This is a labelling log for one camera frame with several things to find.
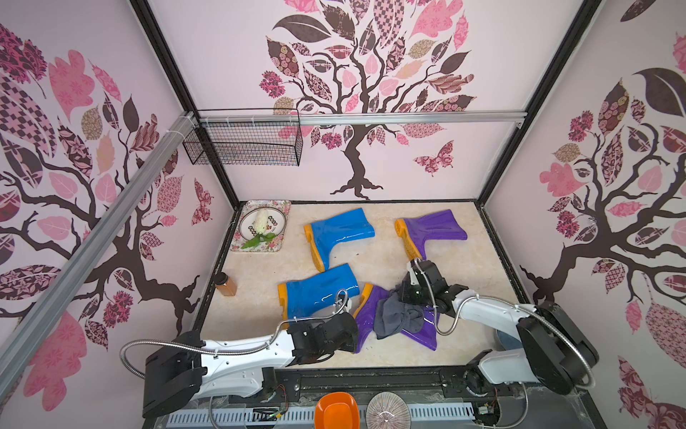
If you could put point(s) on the floral tray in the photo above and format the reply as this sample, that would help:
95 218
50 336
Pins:
271 247

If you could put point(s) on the aluminium rail back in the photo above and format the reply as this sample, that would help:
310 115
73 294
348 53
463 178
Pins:
375 118

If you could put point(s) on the right flexible metal conduit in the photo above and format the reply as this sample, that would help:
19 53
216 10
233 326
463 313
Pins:
509 308

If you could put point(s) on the blue boot near left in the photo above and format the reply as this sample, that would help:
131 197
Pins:
305 297

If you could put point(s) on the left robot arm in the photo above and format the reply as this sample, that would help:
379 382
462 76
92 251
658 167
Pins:
189 368

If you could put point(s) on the brown bottle black cap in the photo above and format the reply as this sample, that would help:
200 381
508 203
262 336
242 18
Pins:
225 285

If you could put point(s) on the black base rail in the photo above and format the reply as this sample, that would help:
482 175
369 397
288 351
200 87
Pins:
451 381

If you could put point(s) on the aluminium rail left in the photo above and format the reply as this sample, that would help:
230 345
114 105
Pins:
26 339

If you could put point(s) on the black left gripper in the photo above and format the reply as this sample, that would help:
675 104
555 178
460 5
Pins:
350 348

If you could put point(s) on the blue boot far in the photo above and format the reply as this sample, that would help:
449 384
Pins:
323 236

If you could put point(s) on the flexible metal conduit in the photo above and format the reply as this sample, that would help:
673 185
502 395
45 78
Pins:
509 308
340 304

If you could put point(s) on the aluminium rail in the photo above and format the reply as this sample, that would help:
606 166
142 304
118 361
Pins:
26 339
375 118

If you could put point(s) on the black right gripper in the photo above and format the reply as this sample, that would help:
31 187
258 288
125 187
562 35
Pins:
410 292

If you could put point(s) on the orange plastic bowl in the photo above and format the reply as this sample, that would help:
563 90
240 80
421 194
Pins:
337 411

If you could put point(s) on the grey cloth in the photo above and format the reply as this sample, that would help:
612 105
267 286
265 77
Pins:
393 316

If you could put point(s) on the white flower with leaves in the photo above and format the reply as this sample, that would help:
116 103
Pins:
263 229

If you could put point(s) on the black wire basket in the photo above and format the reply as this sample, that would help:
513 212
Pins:
246 137

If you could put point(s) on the patterned plate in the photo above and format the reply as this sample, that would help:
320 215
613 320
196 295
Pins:
277 217

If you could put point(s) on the left flexible metal conduit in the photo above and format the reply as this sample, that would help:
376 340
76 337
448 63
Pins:
340 304

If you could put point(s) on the blue boot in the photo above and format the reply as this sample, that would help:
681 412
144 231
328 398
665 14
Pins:
323 236
305 297

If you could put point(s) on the purple boot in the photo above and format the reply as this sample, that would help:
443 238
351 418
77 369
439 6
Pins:
439 226
365 316

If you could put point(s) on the blue ceramic bowl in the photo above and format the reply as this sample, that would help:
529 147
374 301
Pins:
506 341

